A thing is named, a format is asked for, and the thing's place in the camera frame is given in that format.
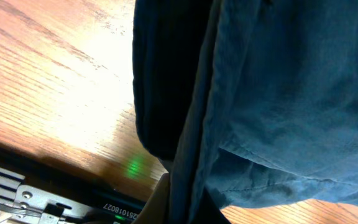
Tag navy blue denim shorts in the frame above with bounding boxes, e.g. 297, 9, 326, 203
132, 0, 358, 223

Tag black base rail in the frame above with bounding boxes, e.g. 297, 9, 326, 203
0, 145, 145, 223

